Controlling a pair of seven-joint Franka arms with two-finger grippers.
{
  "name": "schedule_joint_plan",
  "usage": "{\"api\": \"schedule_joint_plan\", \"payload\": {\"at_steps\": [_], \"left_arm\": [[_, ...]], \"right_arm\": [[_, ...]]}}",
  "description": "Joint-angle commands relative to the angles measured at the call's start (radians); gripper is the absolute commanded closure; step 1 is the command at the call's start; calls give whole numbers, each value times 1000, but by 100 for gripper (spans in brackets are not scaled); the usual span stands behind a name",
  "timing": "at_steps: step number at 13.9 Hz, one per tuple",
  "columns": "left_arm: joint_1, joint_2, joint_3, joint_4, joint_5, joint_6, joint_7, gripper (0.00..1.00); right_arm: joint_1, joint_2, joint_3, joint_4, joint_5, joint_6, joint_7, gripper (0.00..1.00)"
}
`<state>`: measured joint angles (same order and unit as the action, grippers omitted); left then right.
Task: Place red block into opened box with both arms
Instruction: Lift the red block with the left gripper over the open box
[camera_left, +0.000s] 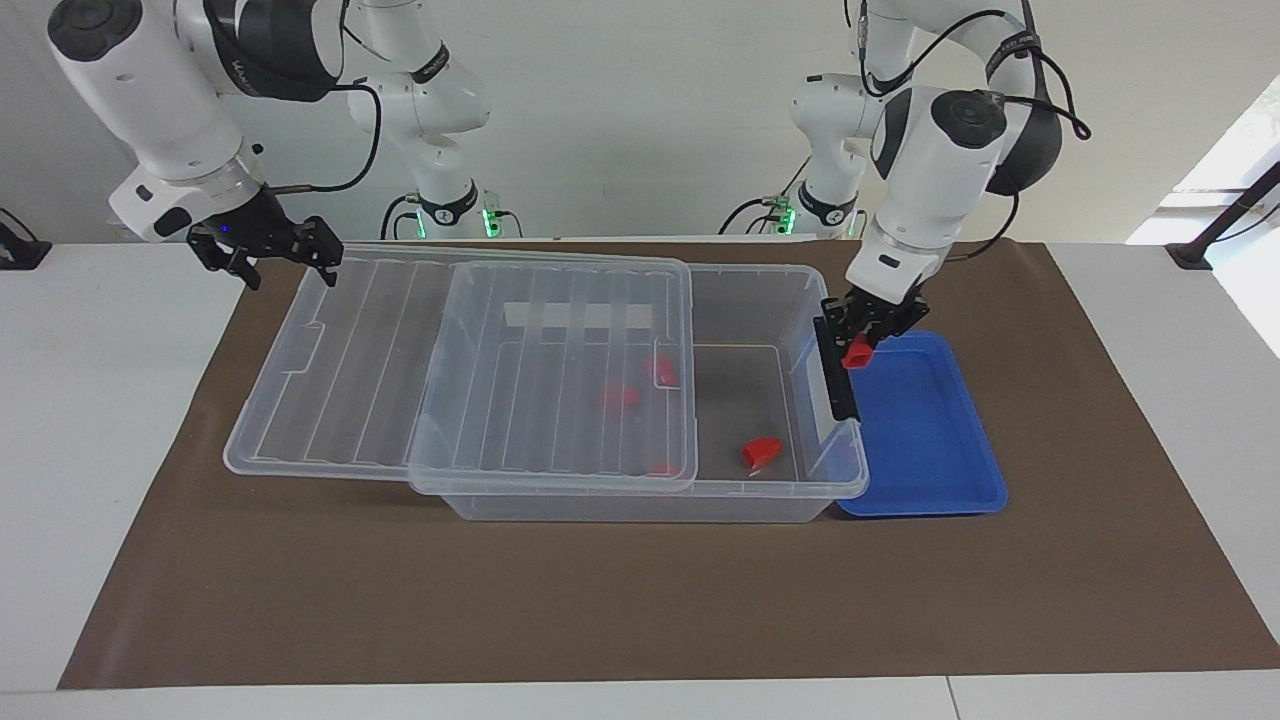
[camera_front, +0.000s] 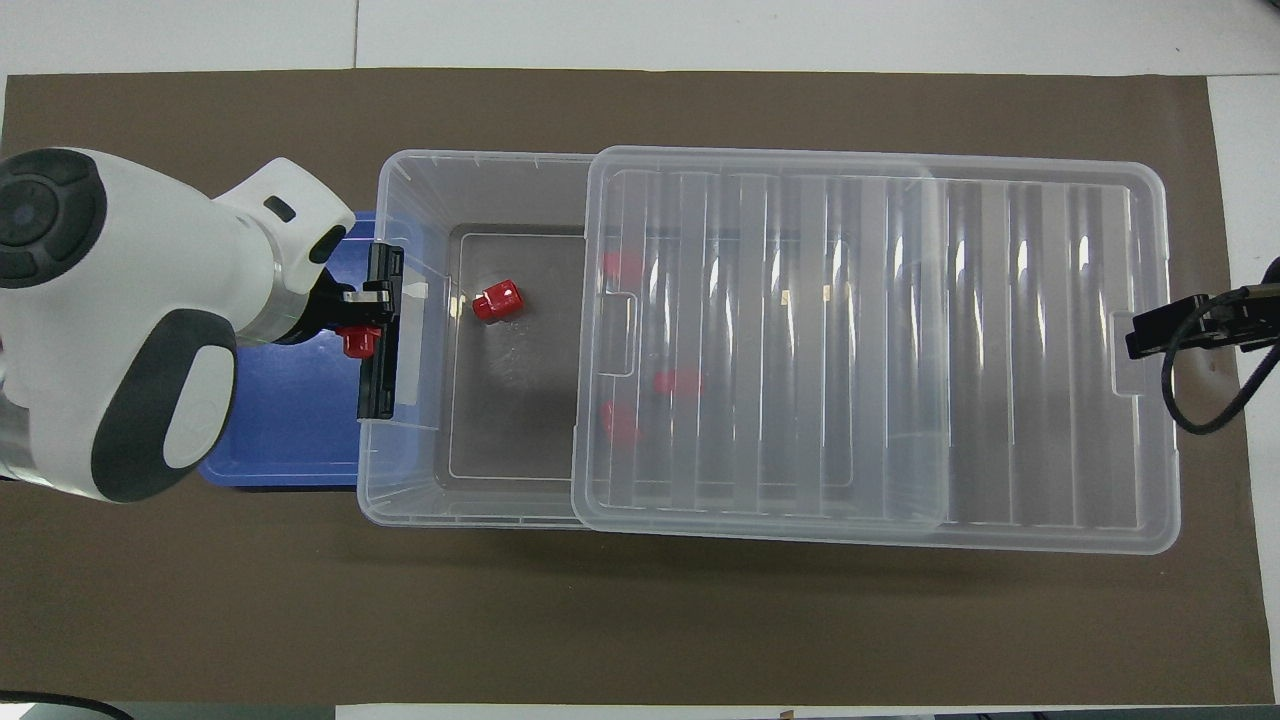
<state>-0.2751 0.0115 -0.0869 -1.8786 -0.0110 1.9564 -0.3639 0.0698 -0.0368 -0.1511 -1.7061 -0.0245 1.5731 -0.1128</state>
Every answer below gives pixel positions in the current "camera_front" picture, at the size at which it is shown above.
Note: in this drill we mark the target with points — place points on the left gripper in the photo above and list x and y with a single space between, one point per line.
318 312

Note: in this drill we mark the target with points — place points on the clear plastic box lid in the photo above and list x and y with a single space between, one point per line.
900 350

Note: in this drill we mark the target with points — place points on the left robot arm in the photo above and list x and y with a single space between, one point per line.
120 300

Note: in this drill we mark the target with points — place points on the red block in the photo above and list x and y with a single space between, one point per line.
619 424
623 266
497 301
678 381
360 343

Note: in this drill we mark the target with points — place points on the clear plastic storage box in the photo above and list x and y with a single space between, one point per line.
500 400

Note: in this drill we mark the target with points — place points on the blue plastic tray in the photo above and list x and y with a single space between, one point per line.
290 430

